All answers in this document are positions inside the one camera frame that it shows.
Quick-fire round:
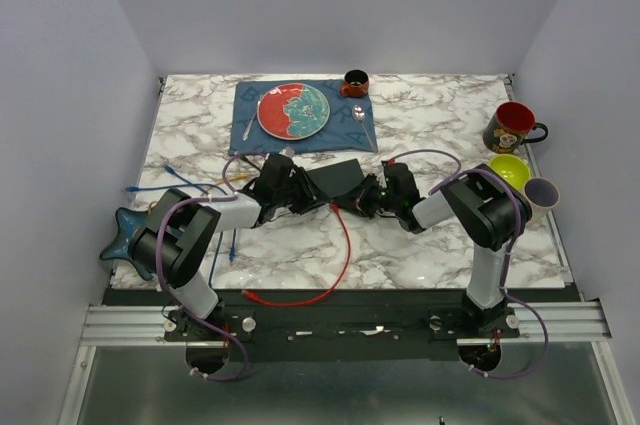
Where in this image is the silver fork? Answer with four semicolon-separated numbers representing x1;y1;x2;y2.
242;100;260;141

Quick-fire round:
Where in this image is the black network switch box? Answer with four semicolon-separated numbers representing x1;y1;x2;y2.
306;159;364;199

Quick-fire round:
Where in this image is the aluminium extrusion rail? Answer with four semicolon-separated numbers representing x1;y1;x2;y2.
80;305;166;347

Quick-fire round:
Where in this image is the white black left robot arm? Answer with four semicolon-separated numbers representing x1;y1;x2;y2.
127;154;327;340

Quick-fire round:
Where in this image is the lime green bowl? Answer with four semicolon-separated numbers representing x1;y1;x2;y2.
489;154;531;191

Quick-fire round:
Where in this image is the red and teal plate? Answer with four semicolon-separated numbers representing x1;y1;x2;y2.
256;82;331;141

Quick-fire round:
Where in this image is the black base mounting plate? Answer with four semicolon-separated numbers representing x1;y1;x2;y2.
164;289;520;364

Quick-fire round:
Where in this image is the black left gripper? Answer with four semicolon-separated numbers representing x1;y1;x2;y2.
274;167;331;216

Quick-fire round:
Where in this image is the blue cloth placemat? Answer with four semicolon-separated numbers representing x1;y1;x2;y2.
229;79;378;154

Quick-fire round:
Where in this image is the blue star-shaped dish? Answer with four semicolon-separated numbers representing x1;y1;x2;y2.
99;207;155;281

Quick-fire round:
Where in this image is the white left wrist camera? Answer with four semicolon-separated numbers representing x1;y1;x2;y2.
281;146;295;157

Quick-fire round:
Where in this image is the yellow ethernet cable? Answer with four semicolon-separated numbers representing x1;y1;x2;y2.
147;172;251;214

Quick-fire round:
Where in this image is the black mug red inside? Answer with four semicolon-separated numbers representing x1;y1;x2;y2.
482;101;549;154

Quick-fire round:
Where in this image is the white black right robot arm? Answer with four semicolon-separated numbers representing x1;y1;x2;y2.
332;160;532;337

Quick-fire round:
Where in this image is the small brown mug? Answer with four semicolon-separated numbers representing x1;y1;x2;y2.
339;69;370;98

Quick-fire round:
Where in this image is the red ethernet cable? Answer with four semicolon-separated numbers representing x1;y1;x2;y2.
241;200;352;307

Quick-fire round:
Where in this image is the silver spoon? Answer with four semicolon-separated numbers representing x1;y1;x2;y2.
352;105;378;153

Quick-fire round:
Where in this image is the lavender cup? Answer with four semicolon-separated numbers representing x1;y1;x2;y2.
523;177;560;222

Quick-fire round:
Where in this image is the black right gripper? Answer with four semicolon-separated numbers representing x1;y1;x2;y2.
333;173;401;220

